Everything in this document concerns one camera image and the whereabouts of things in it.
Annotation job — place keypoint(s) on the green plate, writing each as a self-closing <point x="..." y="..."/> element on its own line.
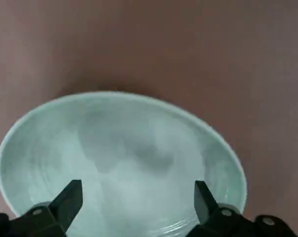
<point x="129" y="138"/>

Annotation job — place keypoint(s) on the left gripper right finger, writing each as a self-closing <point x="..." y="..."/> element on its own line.
<point x="223" y="222"/>

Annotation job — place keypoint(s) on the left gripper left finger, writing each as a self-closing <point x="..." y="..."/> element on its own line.
<point x="45" y="219"/>

